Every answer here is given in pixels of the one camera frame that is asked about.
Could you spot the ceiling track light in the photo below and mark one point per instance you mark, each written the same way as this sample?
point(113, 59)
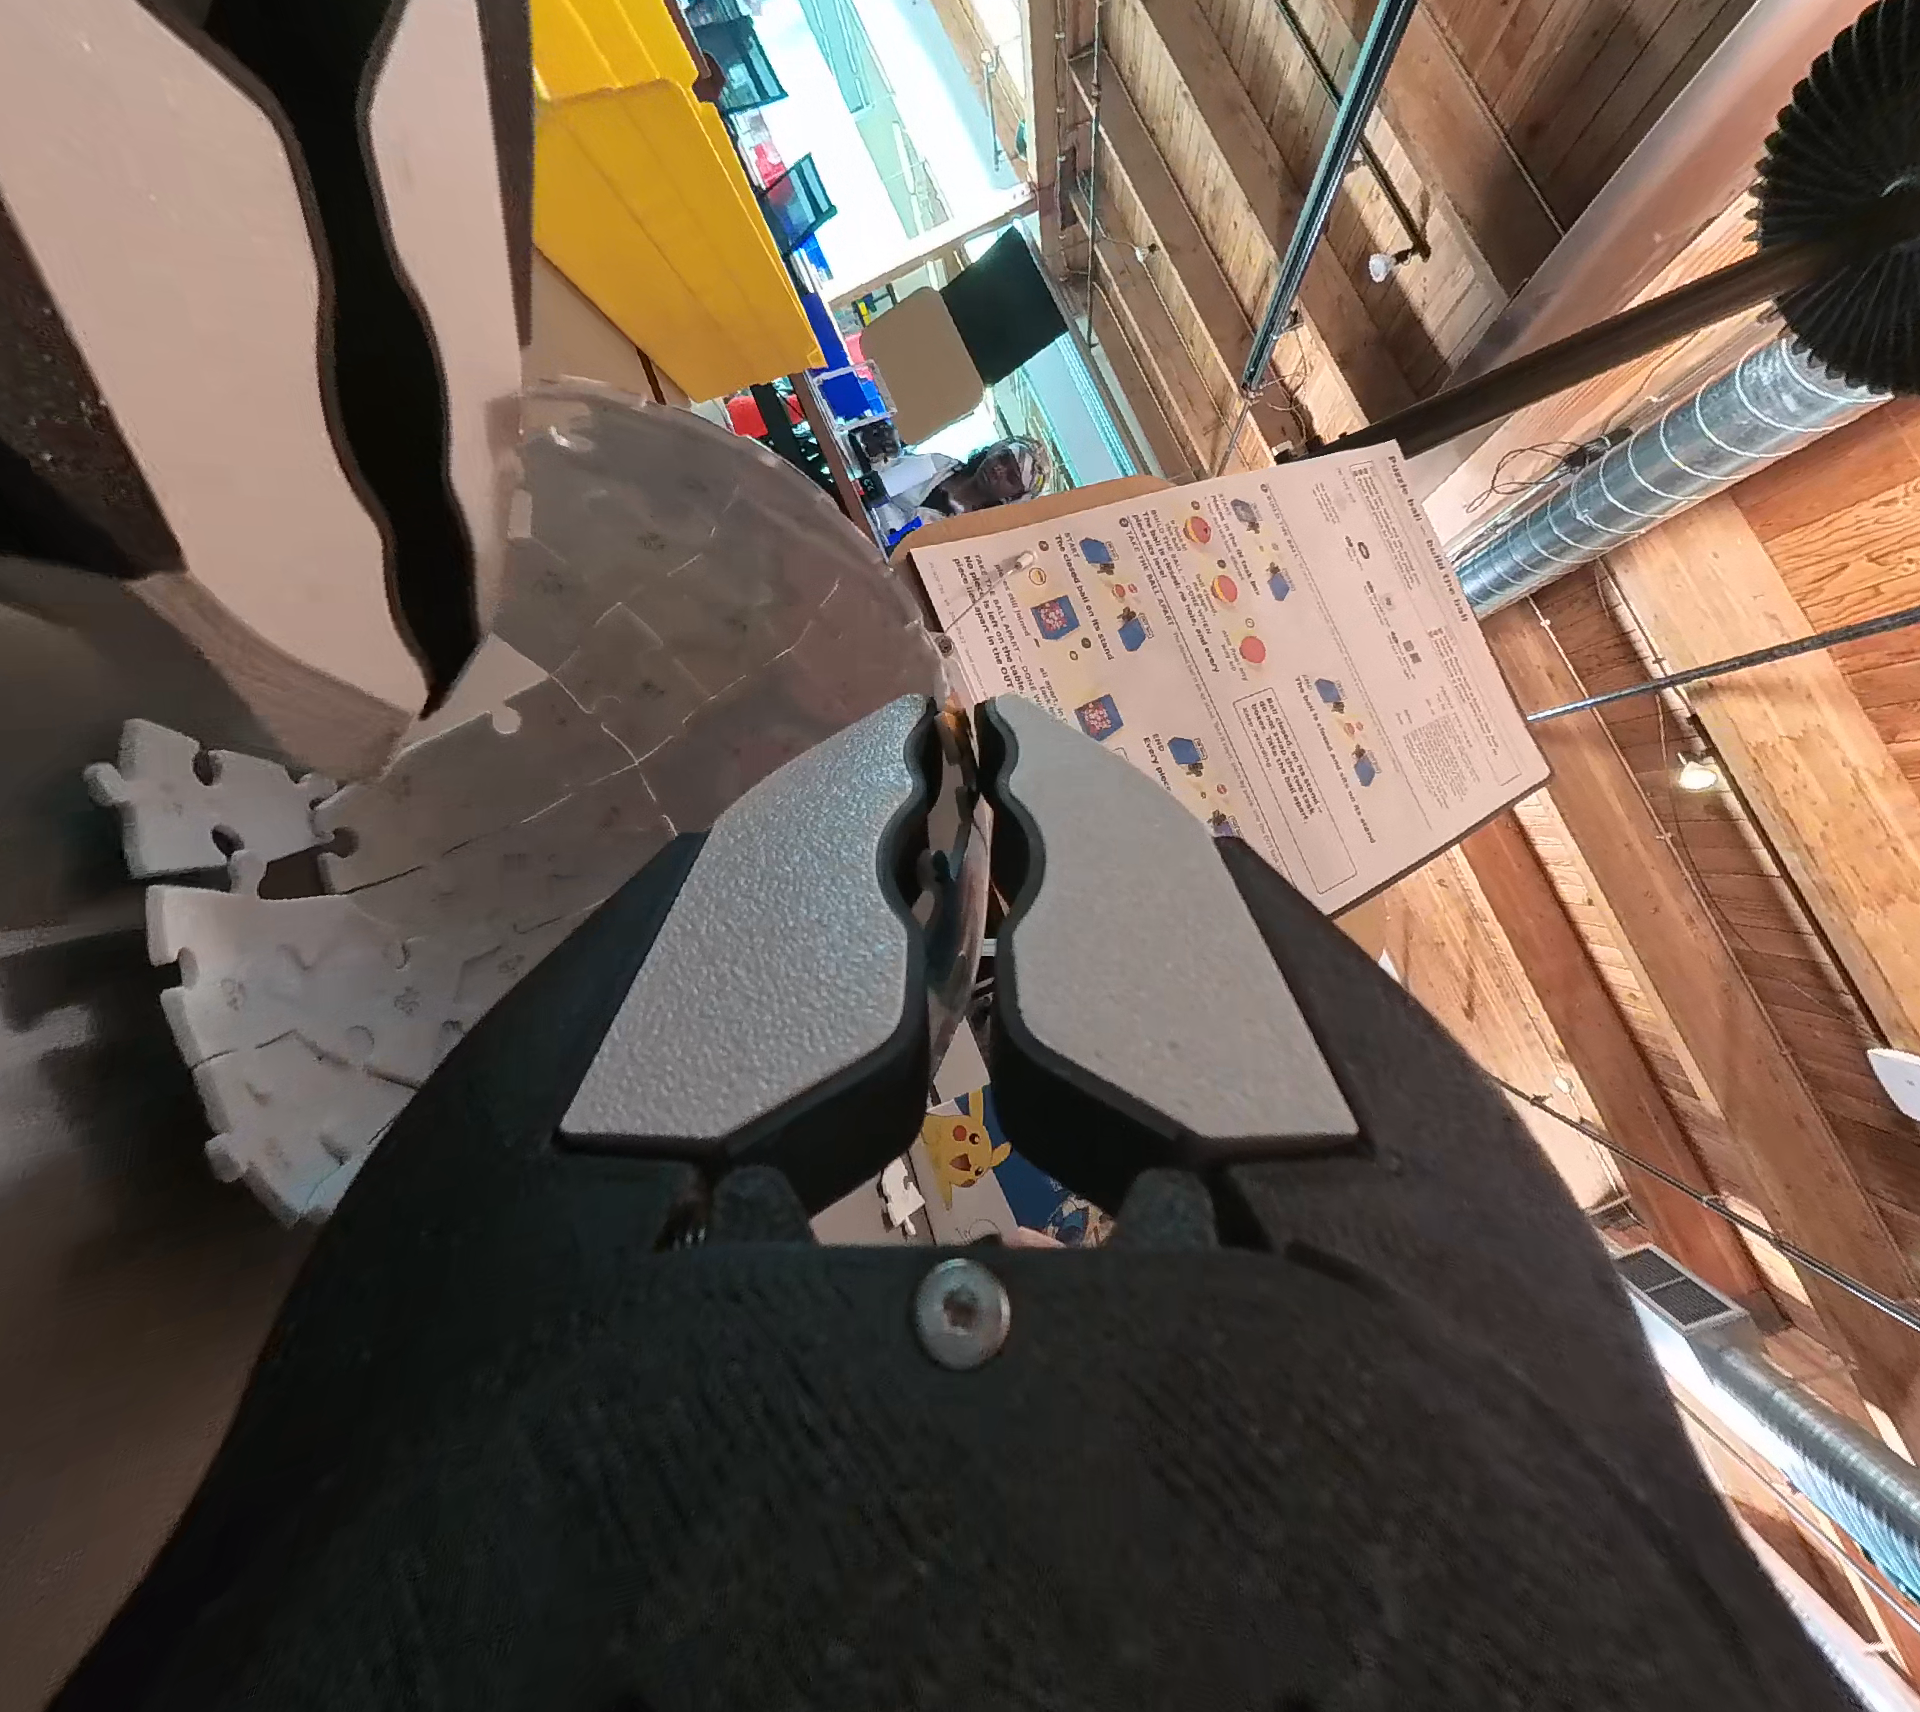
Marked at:
point(1380, 268)
point(1694, 774)

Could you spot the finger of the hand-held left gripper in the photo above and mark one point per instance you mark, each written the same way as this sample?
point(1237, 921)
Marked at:
point(165, 286)
point(458, 243)

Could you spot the partly built puzzle ball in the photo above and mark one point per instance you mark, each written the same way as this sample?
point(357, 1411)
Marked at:
point(705, 602)

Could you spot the metal ceiling rail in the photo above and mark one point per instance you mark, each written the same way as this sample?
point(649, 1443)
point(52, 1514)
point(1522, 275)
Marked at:
point(1367, 93)

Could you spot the white ceiling device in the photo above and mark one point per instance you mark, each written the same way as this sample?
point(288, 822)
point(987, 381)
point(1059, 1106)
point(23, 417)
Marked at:
point(1893, 1082)

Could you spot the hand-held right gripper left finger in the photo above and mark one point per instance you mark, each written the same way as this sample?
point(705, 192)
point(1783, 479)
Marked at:
point(750, 992)

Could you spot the black table lamp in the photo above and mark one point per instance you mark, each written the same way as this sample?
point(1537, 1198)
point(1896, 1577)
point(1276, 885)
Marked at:
point(1860, 182)

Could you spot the thin steel tension rod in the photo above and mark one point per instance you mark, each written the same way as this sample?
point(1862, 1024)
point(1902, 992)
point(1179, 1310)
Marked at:
point(1725, 1192)
point(1725, 668)

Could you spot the colourful puzzle box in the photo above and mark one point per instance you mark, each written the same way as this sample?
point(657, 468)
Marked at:
point(960, 1142)

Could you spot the ceiling vent grille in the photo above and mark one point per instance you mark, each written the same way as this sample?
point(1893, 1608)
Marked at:
point(1672, 1284)

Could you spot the white instruction sheet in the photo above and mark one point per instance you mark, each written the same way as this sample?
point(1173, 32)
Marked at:
point(1320, 662)

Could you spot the black square panel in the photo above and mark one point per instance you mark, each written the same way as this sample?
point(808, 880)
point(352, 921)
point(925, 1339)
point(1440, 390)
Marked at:
point(1005, 310)

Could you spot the yellow plastic bin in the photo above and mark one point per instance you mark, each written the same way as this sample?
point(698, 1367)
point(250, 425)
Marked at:
point(661, 213)

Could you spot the silver ventilation duct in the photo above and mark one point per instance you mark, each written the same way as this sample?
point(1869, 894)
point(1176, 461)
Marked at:
point(1814, 1443)
point(1650, 474)

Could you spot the tan square panel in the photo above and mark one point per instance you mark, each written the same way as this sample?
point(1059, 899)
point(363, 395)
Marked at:
point(919, 358)

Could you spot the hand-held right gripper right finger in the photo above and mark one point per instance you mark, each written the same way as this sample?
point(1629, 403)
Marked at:
point(1170, 992)

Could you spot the blue storage bins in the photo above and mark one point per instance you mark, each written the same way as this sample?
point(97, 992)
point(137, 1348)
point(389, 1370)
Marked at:
point(825, 333)

